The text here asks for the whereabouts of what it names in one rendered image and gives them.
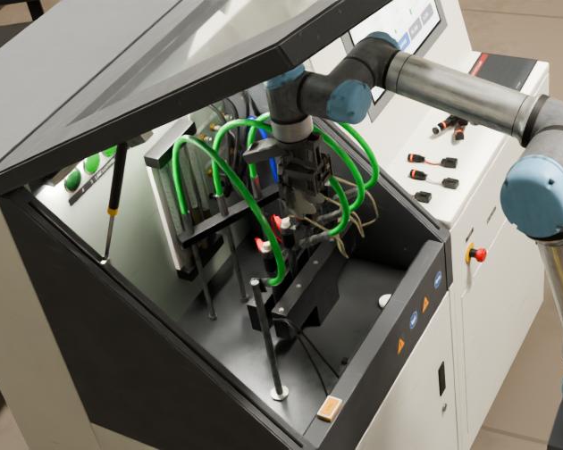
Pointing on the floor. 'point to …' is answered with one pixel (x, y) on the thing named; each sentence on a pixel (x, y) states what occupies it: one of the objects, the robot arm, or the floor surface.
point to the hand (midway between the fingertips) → (298, 212)
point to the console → (520, 302)
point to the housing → (2, 345)
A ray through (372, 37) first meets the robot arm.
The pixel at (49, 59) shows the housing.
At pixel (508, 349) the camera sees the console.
